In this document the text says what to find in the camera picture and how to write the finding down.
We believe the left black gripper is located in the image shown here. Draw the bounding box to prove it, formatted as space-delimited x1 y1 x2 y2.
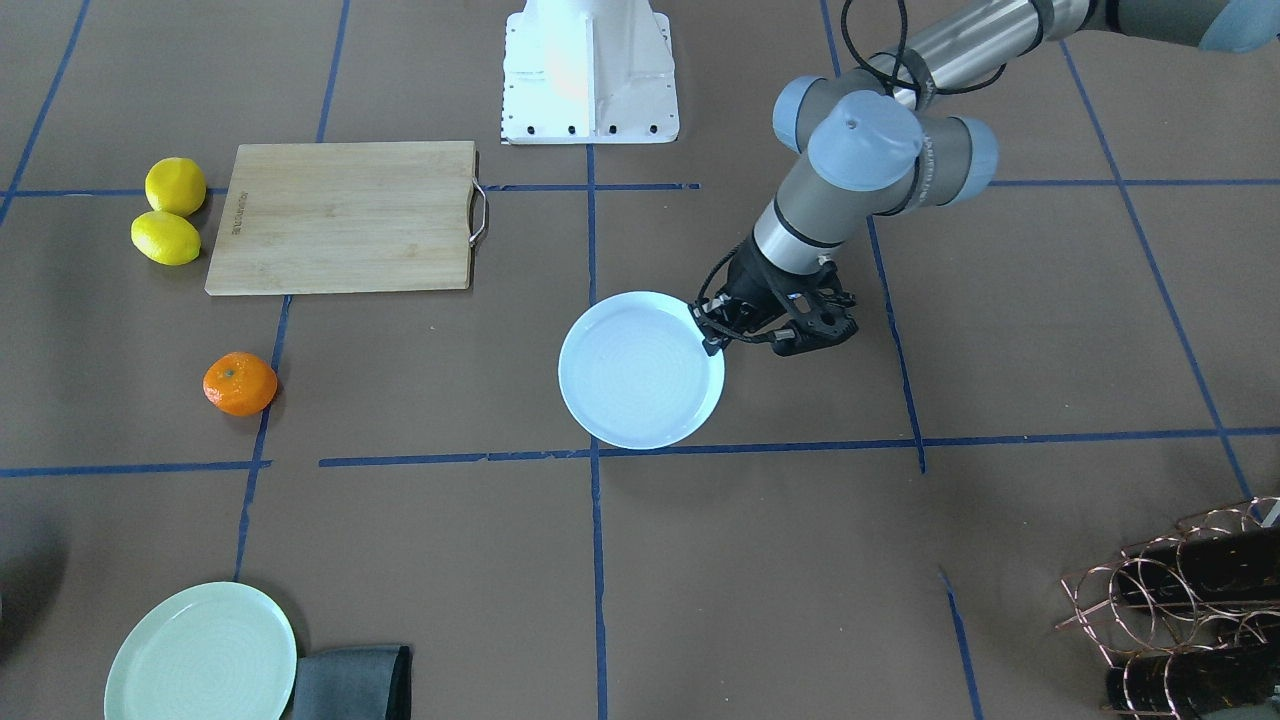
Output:
694 240 859 357

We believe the light blue plate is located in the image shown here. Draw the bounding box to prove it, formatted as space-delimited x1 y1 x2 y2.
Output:
557 291 726 450

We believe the orange mandarin fruit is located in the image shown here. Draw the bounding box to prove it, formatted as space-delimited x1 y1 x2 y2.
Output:
202 352 280 416

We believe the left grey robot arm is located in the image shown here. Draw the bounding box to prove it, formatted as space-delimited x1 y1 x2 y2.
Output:
689 1 1279 356

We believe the light green plate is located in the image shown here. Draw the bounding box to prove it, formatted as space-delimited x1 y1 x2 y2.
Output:
102 582 298 719

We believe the bamboo cutting board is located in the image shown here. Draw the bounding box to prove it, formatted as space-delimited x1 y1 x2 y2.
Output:
205 140 488 297

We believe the folded grey cloth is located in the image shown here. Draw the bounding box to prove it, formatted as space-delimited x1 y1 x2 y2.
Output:
291 644 413 719

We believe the lower yellow lemon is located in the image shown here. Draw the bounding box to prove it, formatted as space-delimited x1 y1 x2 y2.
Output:
131 210 202 266

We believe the yellow lemon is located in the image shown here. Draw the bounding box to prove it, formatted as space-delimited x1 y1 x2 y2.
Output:
143 158 209 217
131 210 202 266

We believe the upper yellow lemon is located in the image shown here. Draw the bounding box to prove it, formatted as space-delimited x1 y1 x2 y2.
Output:
143 158 209 217

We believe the dark wine bottle upper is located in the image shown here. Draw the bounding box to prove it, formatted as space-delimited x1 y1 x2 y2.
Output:
1115 527 1279 610

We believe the dark wine bottle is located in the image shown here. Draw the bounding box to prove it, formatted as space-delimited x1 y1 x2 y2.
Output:
1115 527 1279 610
1106 643 1279 719

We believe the dark wine bottle lower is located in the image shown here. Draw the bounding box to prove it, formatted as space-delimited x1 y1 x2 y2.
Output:
1106 643 1279 719

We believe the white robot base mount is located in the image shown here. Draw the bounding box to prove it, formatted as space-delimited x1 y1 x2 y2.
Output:
500 1 681 146

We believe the copper wire wine rack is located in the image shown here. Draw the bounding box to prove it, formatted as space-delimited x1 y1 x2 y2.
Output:
1060 497 1279 719

